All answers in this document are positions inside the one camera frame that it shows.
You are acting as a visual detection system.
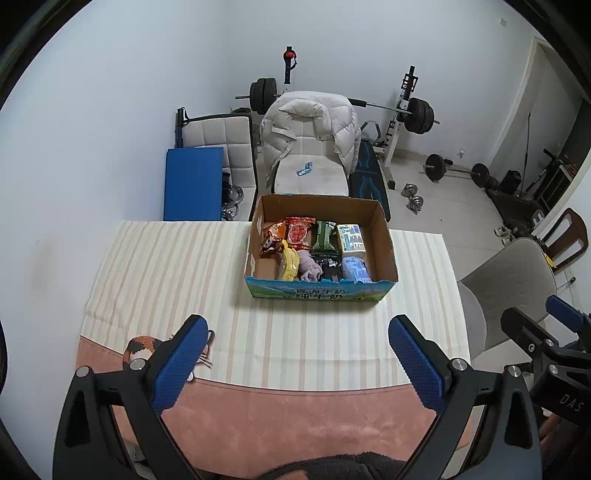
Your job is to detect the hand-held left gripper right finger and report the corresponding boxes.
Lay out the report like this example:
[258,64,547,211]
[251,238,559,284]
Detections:
[388,315,541,480]

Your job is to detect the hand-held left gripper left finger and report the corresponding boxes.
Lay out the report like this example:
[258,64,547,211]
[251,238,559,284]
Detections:
[53,315,211,480]

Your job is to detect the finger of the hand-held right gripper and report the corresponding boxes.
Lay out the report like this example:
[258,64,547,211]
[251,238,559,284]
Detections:
[501,307,561,356]
[546,295,591,330]

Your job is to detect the blue tissue pack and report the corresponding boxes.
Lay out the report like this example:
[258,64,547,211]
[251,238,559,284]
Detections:
[341,255,374,284]

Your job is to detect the cardboard box with blue print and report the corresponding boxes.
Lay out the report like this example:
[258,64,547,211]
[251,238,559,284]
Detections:
[244,194,399,303]

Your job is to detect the black snack packet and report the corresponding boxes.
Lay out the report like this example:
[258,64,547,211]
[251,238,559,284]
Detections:
[310,251,345,281]

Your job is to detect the purple cloth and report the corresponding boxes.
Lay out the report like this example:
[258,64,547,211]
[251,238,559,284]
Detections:
[295,249,324,282]

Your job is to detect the clear yellow bubble bag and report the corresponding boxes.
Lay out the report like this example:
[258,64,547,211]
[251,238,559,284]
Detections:
[276,240,301,281]

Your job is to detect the green snack packet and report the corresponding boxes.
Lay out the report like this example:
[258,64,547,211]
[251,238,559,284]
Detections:
[311,220,340,254]

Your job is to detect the orange snack packet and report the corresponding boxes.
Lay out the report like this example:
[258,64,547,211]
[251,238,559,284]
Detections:
[262,222,288,245]

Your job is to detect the red snack packet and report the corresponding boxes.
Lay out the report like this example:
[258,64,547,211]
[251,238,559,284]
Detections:
[284,217,317,250]

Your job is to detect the grey shell chair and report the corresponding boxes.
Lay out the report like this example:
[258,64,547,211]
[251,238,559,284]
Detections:
[457,237,557,358]

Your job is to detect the brown wooden chair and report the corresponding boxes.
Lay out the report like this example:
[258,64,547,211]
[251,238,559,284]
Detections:
[531,208,589,271]

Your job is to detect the striped pink cat tablecloth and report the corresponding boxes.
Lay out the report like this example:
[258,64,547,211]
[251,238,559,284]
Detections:
[76,219,472,476]

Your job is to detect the black floor mat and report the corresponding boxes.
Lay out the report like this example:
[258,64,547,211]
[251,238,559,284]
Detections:
[487,187,546,227]

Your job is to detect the person's dark fleece clothing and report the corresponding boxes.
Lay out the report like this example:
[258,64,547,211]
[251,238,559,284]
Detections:
[259,462,407,480]

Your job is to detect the black folding stand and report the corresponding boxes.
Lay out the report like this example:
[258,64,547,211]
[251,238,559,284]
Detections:
[526,148,573,199]

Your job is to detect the chrome weight plates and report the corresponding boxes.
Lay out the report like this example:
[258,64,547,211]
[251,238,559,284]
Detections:
[221,173,245,220]

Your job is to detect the blue foam mat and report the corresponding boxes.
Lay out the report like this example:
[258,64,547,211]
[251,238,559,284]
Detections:
[163,145,227,222]

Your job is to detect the short barbell with black plates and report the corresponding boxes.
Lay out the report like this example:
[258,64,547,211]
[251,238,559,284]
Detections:
[421,154,490,188]

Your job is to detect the black weight bench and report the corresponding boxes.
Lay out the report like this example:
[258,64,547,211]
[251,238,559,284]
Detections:
[348,121,393,222]

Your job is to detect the beige upholstered chair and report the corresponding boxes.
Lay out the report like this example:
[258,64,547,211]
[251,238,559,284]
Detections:
[270,154,350,197]

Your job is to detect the white barbell rack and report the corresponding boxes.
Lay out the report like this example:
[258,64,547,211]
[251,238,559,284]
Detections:
[281,46,419,190]

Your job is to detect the white quilted chair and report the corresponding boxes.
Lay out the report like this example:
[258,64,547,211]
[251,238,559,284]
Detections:
[182,115,257,222]

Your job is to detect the long barbell with black plates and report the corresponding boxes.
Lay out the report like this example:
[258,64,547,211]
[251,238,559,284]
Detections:
[235,78,440,136]

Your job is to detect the white puffer jacket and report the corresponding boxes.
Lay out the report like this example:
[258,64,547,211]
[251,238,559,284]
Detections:
[259,91,362,190]

